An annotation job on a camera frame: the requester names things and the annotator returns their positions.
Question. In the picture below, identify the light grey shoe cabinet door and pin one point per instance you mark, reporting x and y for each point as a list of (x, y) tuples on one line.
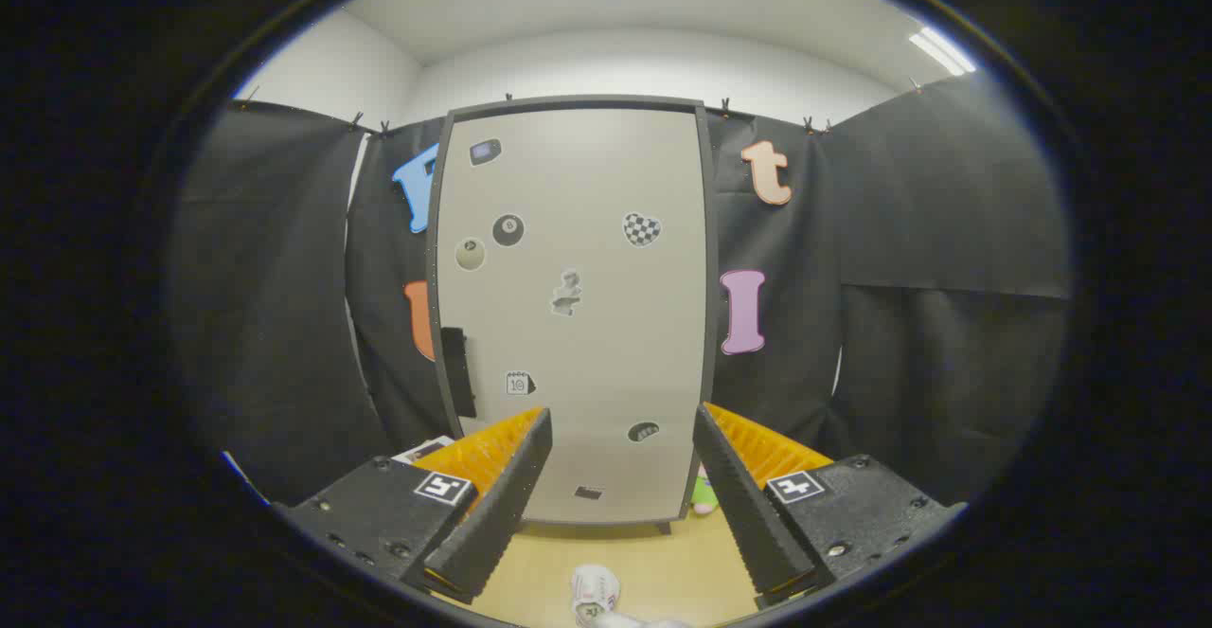
[(587, 183)]

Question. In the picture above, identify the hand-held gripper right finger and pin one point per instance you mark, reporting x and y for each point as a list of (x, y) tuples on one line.
[(748, 514)]

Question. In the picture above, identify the black backdrop cloth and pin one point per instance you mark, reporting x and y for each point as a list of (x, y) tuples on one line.
[(947, 230)]

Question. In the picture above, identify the green and pink plush toy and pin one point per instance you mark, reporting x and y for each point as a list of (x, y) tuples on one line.
[(703, 495)]

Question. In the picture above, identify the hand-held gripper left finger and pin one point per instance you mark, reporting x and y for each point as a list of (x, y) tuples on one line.
[(502, 514)]

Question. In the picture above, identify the white cover book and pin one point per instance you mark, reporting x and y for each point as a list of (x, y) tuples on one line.
[(424, 449)]

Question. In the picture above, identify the ceiling light panel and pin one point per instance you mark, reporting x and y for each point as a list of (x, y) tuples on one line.
[(942, 50)]

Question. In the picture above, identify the grey shoe cabinet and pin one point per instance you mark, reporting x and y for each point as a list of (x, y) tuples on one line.
[(709, 325)]

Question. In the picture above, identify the white shoe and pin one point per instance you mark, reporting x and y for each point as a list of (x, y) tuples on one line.
[(595, 590)]

